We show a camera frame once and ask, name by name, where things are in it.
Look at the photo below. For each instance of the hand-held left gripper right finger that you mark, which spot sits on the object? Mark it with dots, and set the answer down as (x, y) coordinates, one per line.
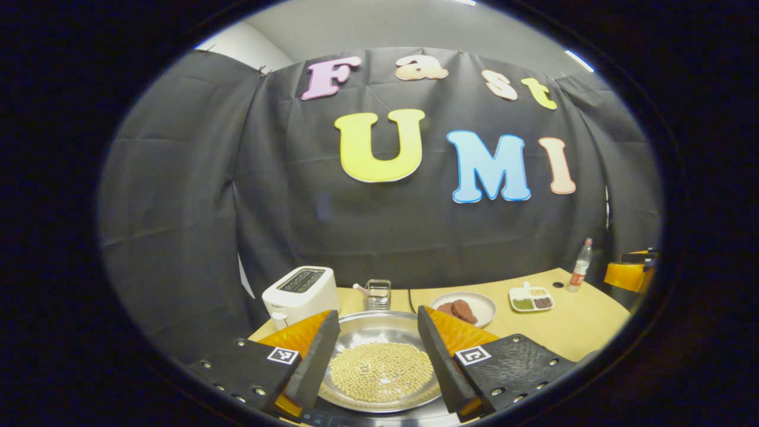
(439, 362)

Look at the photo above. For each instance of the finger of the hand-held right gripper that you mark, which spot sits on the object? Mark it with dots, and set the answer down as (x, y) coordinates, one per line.
(637, 257)
(625, 276)

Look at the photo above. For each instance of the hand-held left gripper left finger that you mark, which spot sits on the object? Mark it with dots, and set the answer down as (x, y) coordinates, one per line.
(317, 362)

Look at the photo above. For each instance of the black induction cooktop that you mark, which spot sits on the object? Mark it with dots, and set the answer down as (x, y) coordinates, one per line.
(320, 417)

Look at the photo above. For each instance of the plastic bottle with red label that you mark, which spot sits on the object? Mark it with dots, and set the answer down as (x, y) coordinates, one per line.
(579, 270)

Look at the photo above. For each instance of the pile of soybeans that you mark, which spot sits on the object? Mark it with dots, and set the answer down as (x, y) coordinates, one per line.
(381, 370)

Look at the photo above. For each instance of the white toaster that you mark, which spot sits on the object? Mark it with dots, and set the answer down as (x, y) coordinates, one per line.
(299, 293)

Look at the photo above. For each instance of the white round plate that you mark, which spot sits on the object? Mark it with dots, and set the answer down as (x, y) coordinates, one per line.
(483, 305)

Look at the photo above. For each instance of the white divided dish of beans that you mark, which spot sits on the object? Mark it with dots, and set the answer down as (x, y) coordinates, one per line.
(532, 299)

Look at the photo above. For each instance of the black backdrop cloth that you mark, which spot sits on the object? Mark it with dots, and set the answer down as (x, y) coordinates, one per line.
(237, 207)

